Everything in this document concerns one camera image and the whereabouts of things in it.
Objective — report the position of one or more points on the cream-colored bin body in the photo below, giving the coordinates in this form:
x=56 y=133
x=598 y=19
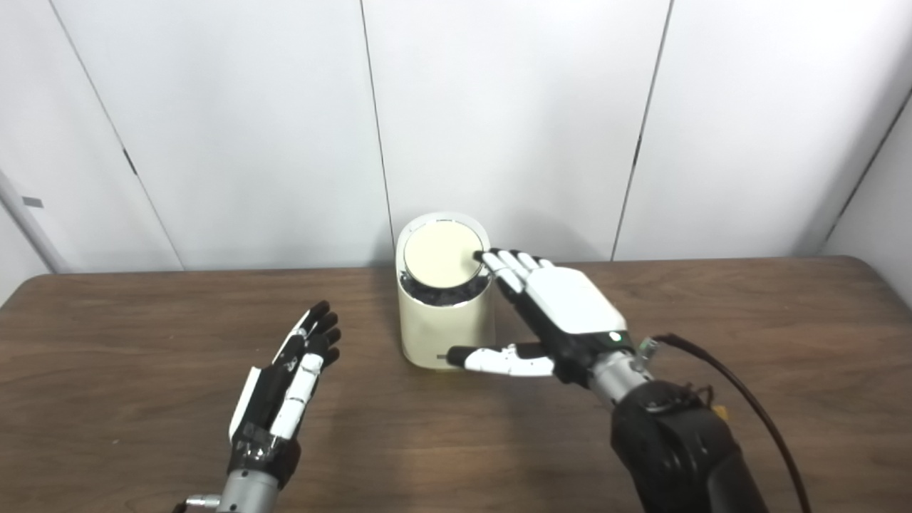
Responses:
x=434 y=331

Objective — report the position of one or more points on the small gray wall tag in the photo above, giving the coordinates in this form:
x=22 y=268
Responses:
x=33 y=202

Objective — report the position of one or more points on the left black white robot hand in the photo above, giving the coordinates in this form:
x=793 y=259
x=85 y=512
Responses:
x=267 y=406

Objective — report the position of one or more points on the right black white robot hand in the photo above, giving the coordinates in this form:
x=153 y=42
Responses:
x=570 y=306

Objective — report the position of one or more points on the cream round bin lid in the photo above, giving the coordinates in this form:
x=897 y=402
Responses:
x=438 y=253

